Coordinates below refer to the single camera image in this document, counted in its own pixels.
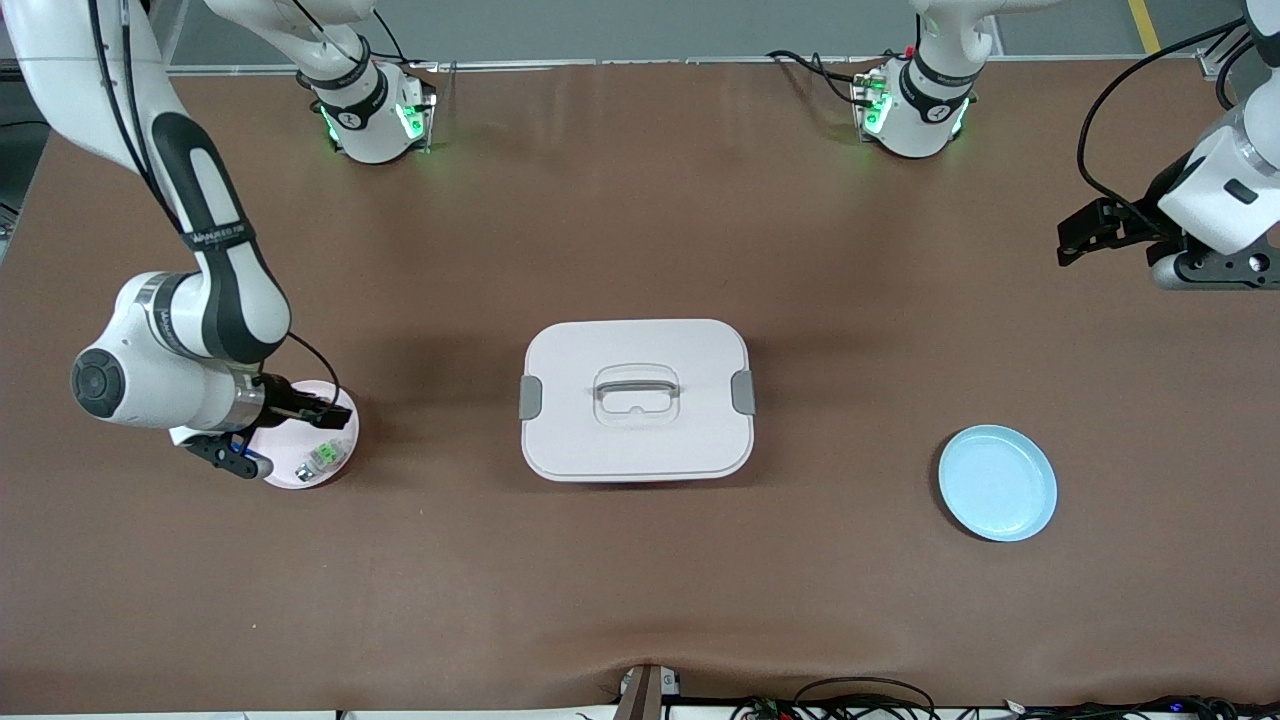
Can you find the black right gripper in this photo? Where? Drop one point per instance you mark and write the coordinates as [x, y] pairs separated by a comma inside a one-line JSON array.
[[281, 396]]

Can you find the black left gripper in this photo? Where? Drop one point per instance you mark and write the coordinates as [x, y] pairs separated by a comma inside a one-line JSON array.
[[1143, 221]]

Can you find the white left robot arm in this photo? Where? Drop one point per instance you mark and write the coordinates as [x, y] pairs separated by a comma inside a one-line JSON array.
[[925, 110]]

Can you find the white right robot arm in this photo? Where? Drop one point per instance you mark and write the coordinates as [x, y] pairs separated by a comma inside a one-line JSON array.
[[150, 385]]

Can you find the white lidded storage box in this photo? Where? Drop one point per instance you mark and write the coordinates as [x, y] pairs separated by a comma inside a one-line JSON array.
[[640, 440]]

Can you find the pink round plate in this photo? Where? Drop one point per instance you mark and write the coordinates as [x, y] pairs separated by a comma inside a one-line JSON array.
[[290, 450]]

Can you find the light blue round plate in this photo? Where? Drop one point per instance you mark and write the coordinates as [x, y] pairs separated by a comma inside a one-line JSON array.
[[997, 483]]

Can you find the brown table mat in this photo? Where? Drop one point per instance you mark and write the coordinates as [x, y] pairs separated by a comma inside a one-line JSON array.
[[640, 580]]

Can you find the green and white switch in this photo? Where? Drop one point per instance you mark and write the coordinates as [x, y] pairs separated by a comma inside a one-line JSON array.
[[322, 458]]

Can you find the aluminium frame post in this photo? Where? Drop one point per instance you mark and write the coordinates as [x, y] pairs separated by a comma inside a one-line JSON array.
[[1215, 62]]

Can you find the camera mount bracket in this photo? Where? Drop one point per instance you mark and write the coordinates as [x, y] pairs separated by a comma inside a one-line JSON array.
[[640, 695]]

